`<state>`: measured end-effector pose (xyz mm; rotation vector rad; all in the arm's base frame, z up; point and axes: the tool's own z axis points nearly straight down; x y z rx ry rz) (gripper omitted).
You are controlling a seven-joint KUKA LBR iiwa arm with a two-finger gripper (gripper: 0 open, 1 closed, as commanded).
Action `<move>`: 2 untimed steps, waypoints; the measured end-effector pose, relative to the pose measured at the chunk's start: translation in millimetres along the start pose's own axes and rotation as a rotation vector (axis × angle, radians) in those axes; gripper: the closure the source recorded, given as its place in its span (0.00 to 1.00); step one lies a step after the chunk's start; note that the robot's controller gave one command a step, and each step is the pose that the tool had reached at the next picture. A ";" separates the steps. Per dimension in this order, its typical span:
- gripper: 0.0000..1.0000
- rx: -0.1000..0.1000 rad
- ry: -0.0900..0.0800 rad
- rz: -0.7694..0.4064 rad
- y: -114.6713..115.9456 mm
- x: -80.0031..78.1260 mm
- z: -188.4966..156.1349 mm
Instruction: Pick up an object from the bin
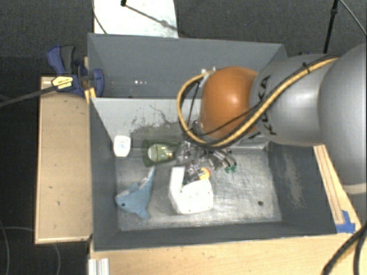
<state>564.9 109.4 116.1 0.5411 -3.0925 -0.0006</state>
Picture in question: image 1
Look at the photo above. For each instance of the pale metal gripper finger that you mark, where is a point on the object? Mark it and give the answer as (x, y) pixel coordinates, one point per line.
(195, 166)
(190, 177)

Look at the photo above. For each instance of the orange and yellow toy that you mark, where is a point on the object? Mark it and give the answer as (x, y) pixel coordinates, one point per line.
(206, 173)

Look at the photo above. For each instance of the white box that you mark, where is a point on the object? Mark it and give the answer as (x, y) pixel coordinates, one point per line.
(192, 198)

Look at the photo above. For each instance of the green clear glass bottle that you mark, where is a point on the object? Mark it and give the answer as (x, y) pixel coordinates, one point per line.
(157, 153)

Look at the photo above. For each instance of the grey metal bin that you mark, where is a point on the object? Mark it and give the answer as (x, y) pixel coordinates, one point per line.
(246, 188)

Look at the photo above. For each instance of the blue toy whale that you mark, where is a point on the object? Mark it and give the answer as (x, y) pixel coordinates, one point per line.
(137, 196)

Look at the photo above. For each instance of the small white bottle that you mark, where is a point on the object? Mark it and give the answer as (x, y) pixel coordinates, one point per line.
(122, 146)

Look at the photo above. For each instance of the pale wood board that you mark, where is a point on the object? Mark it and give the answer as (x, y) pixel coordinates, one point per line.
(63, 168)

